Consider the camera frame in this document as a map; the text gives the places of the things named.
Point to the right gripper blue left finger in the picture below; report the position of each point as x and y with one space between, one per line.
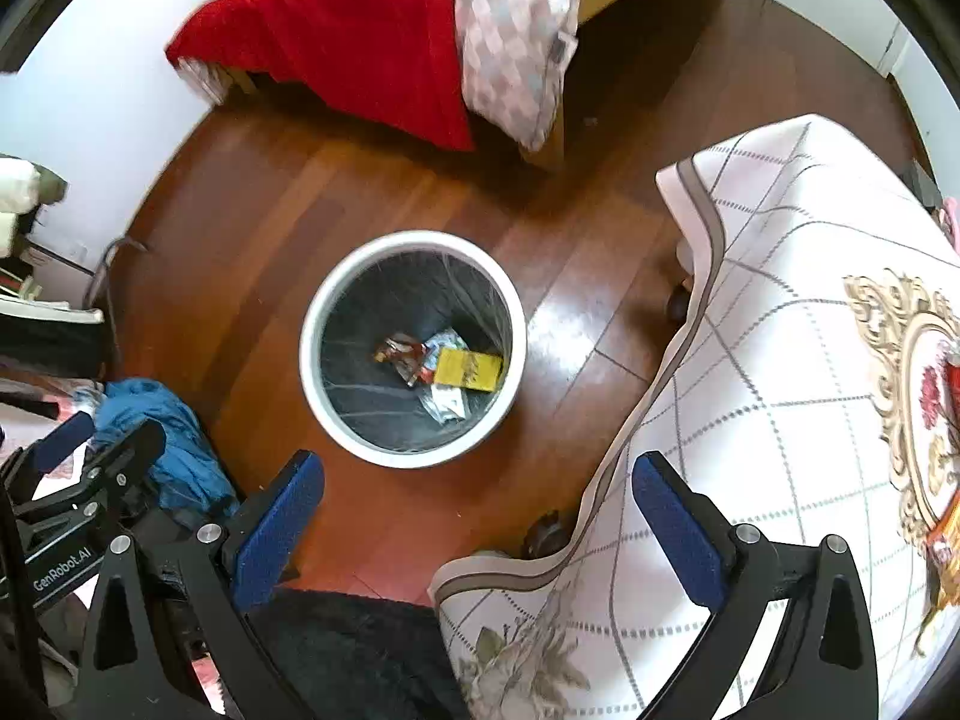
153 606

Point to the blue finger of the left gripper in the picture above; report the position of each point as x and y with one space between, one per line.
26 467
115 470

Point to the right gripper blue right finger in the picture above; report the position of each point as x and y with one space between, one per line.
821 662

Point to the white round trash bin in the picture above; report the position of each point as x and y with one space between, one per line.
310 331

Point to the black trash bin liner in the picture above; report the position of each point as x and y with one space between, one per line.
380 340

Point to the white jacket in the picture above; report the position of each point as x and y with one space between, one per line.
25 187

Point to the white patterned tablecloth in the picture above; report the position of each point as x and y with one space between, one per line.
806 394

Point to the yellow snack wrapper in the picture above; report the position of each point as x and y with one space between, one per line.
466 369

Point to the red blanket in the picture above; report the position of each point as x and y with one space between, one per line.
390 61

